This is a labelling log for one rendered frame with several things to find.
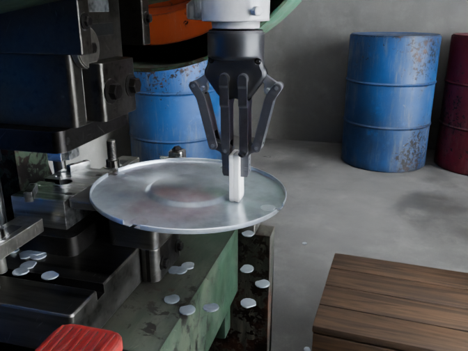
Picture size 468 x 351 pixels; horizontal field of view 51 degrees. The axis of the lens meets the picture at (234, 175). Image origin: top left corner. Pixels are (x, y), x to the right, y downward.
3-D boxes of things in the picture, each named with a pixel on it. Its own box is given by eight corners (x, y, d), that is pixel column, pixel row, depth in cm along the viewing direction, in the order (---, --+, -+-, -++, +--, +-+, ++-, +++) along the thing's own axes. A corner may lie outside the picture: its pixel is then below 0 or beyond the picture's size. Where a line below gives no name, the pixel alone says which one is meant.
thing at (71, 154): (83, 153, 79) (81, 131, 78) (65, 162, 75) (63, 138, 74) (65, 152, 80) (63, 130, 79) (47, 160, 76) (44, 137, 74)
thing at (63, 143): (131, 136, 84) (129, 104, 83) (65, 172, 66) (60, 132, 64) (51, 130, 88) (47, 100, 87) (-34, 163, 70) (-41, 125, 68)
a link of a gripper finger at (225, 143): (229, 74, 64) (219, 74, 64) (228, 157, 68) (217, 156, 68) (236, 71, 68) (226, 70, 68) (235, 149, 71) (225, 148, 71)
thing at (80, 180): (115, 194, 86) (113, 169, 85) (67, 230, 72) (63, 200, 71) (70, 189, 88) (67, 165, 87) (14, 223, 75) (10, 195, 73)
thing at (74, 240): (136, 206, 89) (135, 190, 88) (74, 258, 70) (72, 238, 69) (59, 198, 93) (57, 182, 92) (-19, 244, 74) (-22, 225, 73)
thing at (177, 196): (235, 255, 56) (235, 249, 55) (44, 205, 67) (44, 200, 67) (310, 180, 80) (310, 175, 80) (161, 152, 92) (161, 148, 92)
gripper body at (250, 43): (195, 28, 61) (198, 102, 64) (262, 28, 59) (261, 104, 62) (212, 26, 68) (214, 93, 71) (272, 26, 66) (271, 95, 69)
